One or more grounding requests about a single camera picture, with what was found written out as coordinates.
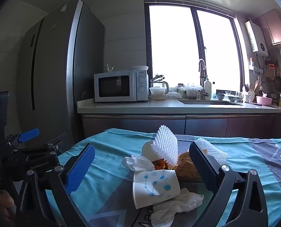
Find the kitchen faucet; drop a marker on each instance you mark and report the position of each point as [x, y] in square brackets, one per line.
[202, 71]

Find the glass jar on counter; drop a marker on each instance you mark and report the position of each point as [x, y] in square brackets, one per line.
[180, 89]

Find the white blue paper cup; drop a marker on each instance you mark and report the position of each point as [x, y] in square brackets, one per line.
[153, 187]

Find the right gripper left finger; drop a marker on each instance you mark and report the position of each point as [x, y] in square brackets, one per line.
[66, 179]

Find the orange peel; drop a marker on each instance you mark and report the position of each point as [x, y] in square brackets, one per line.
[161, 165]

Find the white tissue back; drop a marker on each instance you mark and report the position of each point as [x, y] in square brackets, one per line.
[138, 163]

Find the white tissue front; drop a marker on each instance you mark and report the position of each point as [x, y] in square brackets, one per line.
[164, 212]

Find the grey refrigerator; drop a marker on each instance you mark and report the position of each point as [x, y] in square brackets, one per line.
[58, 59]

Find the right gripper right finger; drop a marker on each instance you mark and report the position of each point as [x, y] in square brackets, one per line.
[217, 180]

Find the person's left hand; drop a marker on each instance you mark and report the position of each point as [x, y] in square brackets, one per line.
[7, 217]

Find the white bowl on microwave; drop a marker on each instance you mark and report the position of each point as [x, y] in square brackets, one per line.
[140, 68]

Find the pink upper cabinet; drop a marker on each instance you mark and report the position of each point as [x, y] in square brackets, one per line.
[270, 25]

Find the white water heater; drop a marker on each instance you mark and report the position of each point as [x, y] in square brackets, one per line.
[256, 38]

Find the pink basin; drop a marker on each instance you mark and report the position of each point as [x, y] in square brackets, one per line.
[264, 101]

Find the white soap bottle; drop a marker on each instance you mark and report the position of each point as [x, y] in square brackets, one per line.
[207, 89]

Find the hanging black pan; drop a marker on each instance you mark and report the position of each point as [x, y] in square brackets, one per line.
[277, 80]

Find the white microwave oven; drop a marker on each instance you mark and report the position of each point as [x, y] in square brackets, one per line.
[121, 86]

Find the glass kettle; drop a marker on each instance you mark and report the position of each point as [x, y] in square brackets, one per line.
[159, 86]

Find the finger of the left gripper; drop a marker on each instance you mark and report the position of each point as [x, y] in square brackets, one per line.
[60, 140]
[29, 135]

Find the white foam fruit net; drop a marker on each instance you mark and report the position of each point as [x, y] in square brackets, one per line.
[165, 146]

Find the dark lower kitchen cabinets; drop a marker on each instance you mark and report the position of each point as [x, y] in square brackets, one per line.
[233, 125]

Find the white tissue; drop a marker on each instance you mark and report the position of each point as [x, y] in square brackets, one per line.
[138, 163]
[164, 212]

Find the golden snack wrapper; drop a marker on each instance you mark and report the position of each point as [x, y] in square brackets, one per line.
[186, 170]

